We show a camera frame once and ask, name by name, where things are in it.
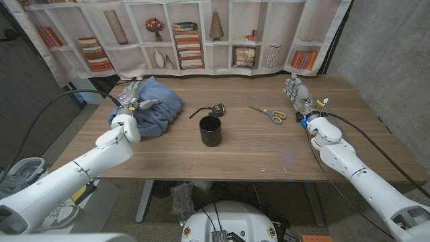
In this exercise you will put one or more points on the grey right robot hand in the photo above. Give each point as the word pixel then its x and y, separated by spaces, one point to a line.
pixel 302 95

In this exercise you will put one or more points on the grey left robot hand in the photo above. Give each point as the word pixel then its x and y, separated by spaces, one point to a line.
pixel 127 101

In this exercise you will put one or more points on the blue hoodie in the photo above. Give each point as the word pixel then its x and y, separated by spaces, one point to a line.
pixel 158 114

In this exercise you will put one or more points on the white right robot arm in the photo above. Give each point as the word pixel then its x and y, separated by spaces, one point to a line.
pixel 369 191

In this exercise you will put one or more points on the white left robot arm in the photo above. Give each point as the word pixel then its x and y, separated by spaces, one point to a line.
pixel 67 178

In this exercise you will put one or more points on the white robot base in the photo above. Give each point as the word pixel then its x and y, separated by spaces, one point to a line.
pixel 231 218

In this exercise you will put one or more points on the black cup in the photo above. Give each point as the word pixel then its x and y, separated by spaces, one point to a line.
pixel 210 134

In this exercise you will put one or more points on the white cabinet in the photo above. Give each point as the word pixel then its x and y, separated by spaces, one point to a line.
pixel 89 97

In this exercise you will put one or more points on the printed bookshelf backdrop cloth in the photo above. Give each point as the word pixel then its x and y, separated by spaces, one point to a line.
pixel 289 27

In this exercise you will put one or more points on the yellow black foot pedal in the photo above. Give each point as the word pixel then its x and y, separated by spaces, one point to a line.
pixel 84 193

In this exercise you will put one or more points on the grey metal table leg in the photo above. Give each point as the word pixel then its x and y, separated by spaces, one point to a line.
pixel 315 205
pixel 144 201

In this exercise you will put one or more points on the clear plastic bag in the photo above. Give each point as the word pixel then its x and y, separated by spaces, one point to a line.
pixel 183 200

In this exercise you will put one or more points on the white grey round bin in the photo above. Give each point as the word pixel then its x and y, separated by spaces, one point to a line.
pixel 27 168

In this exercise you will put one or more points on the grey white sneaker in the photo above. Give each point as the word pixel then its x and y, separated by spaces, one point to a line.
pixel 60 216

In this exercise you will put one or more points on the orange box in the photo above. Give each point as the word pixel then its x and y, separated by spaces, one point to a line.
pixel 317 239

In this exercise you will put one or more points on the white robot chest cover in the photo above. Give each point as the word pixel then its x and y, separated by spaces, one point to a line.
pixel 67 238

